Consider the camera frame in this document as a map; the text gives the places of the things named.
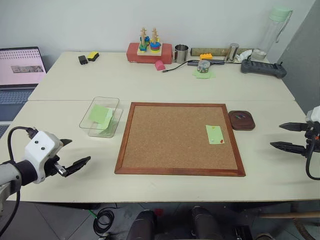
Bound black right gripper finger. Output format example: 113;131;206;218
278;121;308;133
269;141;307;158

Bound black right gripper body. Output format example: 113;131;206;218
303;121;320;159

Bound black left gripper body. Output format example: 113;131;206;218
42;154;69;179

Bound green paper note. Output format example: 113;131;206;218
205;124;226;145

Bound wood-framed cork board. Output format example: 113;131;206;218
114;101;247;178

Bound small jar of pins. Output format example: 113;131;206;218
197;59;211;74

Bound clear plastic container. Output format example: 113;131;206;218
78;96;124;139

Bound green notes in container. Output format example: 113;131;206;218
88;104;116;137

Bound brown wooden tray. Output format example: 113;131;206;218
227;110;257;131

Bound black handheld controller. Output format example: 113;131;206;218
240;55;288;80

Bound wooden stick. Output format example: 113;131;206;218
259;210;320;220

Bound silver tape roll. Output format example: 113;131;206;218
250;48;266;61

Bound crumpled white cloth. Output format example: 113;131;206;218
235;49;254;63

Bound open laptop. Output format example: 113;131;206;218
0;45;48;106

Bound dark rounded shape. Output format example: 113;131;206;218
190;205;220;240
126;209;158;240

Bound steel cylinder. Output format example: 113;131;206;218
224;42;240;63

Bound clear bottle with green lid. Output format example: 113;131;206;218
258;5;294;61

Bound long cardboard tube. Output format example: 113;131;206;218
190;47;255;57

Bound red brick box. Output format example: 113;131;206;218
126;42;174;65

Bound pink rounded block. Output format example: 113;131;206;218
154;59;167;72

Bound steel mug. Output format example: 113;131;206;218
173;43;190;64

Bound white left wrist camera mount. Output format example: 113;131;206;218
23;130;62;185

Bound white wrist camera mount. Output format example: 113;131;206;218
305;105;320;124
23;130;62;185

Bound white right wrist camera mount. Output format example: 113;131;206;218
305;105;320;124

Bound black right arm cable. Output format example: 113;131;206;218
305;143;320;181

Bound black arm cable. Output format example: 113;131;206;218
7;126;39;240
305;143;320;181

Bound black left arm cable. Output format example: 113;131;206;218
7;126;39;240

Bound coiled black cable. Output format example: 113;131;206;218
93;208;115;235

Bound black USB hub with cable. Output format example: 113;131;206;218
162;59;226;74

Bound wooden ring stacking toy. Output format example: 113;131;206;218
136;26;164;57

